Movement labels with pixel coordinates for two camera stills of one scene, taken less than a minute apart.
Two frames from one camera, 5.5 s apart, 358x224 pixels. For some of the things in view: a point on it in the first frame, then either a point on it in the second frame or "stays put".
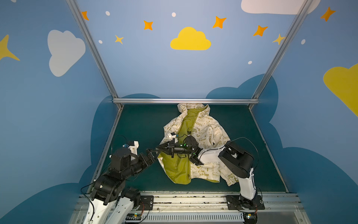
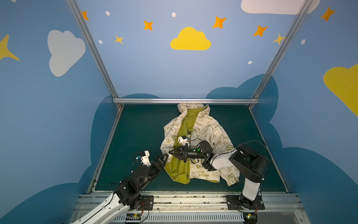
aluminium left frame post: (84, 29) stays put
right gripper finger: (167, 145) to (177, 151)
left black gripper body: (145, 159) to (159, 163)
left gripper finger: (154, 152) to (164, 157)
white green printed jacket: (196, 121) stays put
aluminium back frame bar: (186, 100) stays put
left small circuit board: (133, 216) stays put
